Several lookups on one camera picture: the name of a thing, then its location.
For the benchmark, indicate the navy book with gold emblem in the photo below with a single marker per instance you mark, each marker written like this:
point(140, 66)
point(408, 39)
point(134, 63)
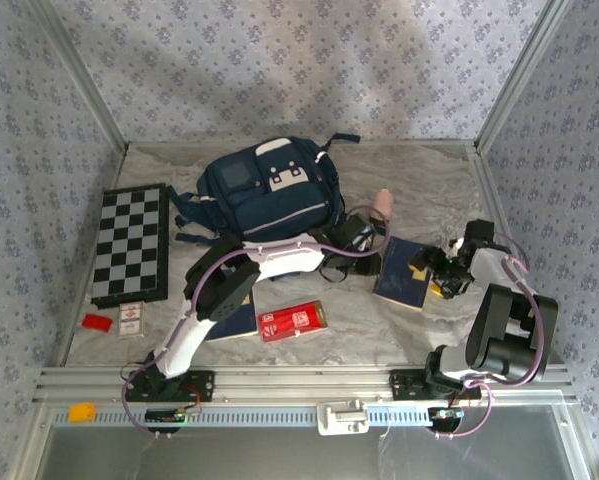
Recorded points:
point(399, 285)

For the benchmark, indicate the pink bandage roll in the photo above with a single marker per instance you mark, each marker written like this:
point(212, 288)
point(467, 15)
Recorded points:
point(383, 202)

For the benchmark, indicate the navy blue student backpack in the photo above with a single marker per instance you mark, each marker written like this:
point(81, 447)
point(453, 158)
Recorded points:
point(279, 215)

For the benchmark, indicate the plain navy book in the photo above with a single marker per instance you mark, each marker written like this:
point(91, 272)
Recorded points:
point(239, 320)

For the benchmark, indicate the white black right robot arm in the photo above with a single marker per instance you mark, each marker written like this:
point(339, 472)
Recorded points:
point(504, 340)

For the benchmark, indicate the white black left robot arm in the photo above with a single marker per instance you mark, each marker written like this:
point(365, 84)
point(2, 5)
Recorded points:
point(179, 345)

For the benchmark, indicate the red printed box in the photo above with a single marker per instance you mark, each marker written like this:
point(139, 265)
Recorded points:
point(291, 322)

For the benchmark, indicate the grey metal panel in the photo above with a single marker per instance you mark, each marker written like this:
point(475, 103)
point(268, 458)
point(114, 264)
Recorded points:
point(279, 455)

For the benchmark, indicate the black grey chessboard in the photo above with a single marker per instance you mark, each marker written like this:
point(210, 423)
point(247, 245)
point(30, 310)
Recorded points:
point(129, 220)

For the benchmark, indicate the playing card deck box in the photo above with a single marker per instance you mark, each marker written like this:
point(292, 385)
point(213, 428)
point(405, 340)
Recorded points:
point(131, 320)

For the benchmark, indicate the small red block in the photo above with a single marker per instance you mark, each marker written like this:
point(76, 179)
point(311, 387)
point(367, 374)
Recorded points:
point(97, 322)

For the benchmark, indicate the small yellow block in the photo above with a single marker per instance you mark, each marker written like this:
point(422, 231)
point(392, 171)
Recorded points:
point(81, 413)

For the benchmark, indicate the aluminium side rail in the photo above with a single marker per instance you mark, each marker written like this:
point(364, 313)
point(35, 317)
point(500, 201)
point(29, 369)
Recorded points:
point(491, 190)

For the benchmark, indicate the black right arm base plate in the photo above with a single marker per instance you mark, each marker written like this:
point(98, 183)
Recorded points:
point(404, 385)

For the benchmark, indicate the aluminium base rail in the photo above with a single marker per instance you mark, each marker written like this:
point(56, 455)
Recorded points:
point(304, 382)

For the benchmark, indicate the white plastic latch bracket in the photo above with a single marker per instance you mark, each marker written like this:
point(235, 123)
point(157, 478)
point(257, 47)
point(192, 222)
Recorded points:
point(343, 417)

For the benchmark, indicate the aluminium frame post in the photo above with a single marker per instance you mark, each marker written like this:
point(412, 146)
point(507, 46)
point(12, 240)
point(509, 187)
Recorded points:
point(83, 75)
point(519, 75)

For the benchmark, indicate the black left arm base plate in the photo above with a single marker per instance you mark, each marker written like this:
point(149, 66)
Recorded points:
point(199, 385)

